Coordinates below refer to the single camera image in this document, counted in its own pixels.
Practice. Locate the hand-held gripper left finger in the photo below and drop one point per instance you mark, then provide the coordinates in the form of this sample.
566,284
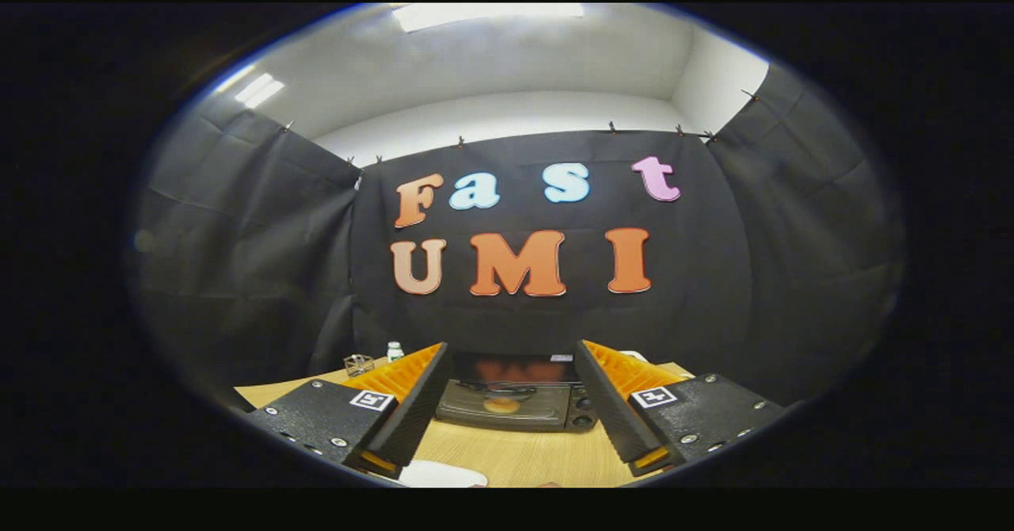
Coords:
416,416

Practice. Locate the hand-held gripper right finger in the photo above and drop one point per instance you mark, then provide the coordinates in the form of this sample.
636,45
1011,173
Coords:
610,412

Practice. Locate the black toaster oven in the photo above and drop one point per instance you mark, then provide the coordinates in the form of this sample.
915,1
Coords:
547,416

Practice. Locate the glazed brown donut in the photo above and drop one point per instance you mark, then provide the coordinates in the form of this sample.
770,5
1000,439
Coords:
501,405

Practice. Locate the white plate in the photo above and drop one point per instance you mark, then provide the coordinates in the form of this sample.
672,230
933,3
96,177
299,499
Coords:
440,475

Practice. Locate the white bottle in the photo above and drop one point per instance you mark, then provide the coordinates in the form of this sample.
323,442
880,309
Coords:
394,352

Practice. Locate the black backdrop cloth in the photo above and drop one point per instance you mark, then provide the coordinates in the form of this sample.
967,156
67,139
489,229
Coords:
539,214

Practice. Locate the small ceiling light panel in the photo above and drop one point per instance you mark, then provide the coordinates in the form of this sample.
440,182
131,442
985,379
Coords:
260,90

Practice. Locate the large ceiling light panel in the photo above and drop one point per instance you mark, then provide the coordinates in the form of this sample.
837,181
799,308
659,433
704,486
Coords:
483,14

